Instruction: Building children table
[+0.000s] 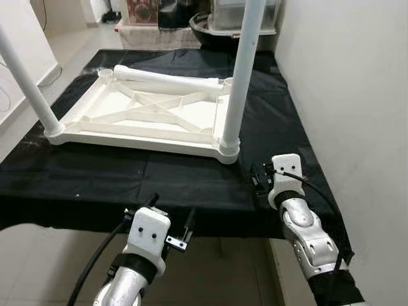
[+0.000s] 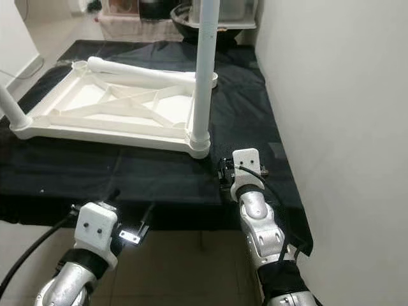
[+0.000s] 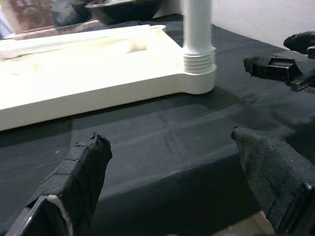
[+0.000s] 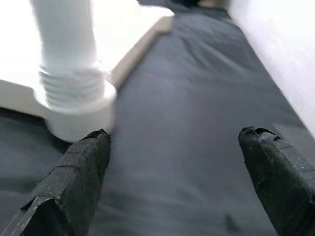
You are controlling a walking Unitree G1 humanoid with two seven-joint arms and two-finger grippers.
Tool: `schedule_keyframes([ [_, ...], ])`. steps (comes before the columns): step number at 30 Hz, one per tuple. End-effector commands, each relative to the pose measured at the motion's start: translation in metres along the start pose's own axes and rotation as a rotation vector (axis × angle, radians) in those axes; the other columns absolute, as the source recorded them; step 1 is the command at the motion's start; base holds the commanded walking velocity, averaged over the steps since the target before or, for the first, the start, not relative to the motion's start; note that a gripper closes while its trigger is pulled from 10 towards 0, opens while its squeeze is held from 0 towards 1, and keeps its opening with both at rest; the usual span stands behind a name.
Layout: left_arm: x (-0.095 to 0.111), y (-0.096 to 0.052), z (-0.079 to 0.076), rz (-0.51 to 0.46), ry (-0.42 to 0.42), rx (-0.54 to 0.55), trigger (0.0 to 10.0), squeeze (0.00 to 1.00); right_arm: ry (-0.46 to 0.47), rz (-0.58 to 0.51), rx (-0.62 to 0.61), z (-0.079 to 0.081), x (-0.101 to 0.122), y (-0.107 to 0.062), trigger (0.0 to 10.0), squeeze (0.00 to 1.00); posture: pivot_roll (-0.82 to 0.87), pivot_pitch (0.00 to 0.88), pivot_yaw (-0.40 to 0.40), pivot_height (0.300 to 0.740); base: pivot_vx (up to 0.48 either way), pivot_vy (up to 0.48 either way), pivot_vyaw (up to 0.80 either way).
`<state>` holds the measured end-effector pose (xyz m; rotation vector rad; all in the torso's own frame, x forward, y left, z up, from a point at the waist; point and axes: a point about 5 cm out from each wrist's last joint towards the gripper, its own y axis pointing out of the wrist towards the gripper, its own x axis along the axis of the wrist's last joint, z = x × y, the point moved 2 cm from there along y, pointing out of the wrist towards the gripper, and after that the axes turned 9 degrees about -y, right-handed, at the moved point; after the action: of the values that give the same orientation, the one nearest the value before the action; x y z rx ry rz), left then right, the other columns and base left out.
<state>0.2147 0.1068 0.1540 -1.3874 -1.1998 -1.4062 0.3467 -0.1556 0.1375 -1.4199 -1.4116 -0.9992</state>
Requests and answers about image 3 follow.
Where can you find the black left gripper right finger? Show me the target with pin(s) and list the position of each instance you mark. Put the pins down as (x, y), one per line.
(275, 184)

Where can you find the black tablecloth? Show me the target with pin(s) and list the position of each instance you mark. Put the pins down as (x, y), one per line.
(172, 135)

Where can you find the black plastic bag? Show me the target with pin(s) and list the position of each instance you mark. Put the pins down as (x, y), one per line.
(69, 14)

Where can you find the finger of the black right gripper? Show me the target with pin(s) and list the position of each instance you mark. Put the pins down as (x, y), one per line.
(302, 43)
(270, 67)

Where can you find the black round basin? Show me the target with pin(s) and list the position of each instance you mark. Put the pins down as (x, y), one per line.
(123, 12)

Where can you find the cream plastic table top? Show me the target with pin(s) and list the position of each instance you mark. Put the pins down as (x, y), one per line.
(98, 81)

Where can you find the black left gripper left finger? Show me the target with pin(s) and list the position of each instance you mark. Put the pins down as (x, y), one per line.
(78, 177)

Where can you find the beige patterned bench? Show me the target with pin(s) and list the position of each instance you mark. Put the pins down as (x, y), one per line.
(73, 27)

